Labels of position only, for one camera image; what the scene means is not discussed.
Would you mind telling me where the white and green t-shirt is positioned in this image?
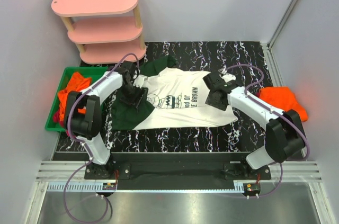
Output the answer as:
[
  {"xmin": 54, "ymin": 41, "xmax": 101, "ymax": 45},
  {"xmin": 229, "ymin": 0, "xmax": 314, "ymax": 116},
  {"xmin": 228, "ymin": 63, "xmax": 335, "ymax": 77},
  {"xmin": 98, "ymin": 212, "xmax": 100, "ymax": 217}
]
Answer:
[{"xmin": 111, "ymin": 56, "xmax": 238, "ymax": 131}]

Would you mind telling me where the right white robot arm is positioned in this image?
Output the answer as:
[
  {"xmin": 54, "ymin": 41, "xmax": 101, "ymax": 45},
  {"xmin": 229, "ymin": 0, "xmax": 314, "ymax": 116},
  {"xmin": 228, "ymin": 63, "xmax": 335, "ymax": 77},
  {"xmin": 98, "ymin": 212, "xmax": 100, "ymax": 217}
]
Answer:
[{"xmin": 203, "ymin": 72, "xmax": 307, "ymax": 169}]

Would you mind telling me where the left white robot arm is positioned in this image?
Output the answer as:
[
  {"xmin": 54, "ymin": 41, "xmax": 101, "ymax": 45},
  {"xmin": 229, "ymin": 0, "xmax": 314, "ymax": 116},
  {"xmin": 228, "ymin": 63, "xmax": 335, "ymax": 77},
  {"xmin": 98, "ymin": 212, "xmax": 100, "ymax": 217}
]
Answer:
[{"xmin": 64, "ymin": 61, "xmax": 148, "ymax": 165}]

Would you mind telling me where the green plastic bin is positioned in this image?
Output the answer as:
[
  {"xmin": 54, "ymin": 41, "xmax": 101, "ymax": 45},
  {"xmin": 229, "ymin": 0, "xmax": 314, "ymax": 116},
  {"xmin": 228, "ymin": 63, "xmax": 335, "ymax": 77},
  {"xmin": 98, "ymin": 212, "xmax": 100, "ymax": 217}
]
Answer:
[{"xmin": 45, "ymin": 67, "xmax": 107, "ymax": 132}]

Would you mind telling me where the orange t-shirt in bin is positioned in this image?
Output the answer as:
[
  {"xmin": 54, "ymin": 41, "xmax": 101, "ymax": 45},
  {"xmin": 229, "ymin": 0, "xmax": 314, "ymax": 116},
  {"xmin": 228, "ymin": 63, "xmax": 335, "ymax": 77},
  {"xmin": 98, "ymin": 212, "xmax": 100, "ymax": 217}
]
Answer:
[{"xmin": 58, "ymin": 71, "xmax": 92, "ymax": 127}]

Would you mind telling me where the orange folded t-shirt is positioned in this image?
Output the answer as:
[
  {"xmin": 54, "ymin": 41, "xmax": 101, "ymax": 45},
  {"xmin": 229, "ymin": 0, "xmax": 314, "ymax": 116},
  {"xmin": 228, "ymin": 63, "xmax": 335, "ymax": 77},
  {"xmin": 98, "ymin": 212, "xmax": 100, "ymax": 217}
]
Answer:
[{"xmin": 257, "ymin": 87, "xmax": 309, "ymax": 122}]

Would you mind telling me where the pink three-tier wooden shelf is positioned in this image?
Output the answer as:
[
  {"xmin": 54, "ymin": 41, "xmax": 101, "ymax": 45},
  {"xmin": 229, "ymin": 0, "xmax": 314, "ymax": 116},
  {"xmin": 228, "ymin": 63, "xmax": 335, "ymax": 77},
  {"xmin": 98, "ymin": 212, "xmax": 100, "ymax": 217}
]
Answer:
[{"xmin": 51, "ymin": 0, "xmax": 146, "ymax": 65}]

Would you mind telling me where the magenta t-shirt in bin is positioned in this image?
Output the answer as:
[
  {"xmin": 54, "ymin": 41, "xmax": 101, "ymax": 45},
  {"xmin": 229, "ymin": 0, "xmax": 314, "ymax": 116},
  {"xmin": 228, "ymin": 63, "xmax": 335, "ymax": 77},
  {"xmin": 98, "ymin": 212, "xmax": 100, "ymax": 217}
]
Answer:
[{"xmin": 52, "ymin": 109, "xmax": 69, "ymax": 136}]

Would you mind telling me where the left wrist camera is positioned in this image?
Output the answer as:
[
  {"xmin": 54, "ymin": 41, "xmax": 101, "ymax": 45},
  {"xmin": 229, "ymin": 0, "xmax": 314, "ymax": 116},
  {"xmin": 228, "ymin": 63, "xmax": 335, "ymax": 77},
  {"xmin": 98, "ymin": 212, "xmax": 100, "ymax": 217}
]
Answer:
[{"xmin": 135, "ymin": 75, "xmax": 148, "ymax": 87}]

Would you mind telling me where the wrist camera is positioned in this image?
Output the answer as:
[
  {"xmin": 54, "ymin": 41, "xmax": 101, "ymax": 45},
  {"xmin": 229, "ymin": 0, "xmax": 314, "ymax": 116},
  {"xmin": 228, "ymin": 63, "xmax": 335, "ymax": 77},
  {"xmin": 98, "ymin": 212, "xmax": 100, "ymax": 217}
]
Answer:
[
  {"xmin": 135, "ymin": 75, "xmax": 148, "ymax": 87},
  {"xmin": 220, "ymin": 71, "xmax": 236, "ymax": 82}
]

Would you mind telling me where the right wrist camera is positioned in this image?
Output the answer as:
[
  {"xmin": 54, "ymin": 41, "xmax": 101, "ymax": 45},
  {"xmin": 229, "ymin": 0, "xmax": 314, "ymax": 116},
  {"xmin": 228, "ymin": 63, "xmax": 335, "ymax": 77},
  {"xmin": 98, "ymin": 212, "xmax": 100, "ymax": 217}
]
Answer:
[{"xmin": 220, "ymin": 71, "xmax": 236, "ymax": 82}]

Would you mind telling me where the aluminium corner frame post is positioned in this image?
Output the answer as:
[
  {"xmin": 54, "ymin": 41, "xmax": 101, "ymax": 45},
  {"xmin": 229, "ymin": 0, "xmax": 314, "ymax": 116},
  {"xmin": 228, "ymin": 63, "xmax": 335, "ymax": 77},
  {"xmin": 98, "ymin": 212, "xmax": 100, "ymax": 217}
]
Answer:
[{"xmin": 267, "ymin": 0, "xmax": 300, "ymax": 49}]

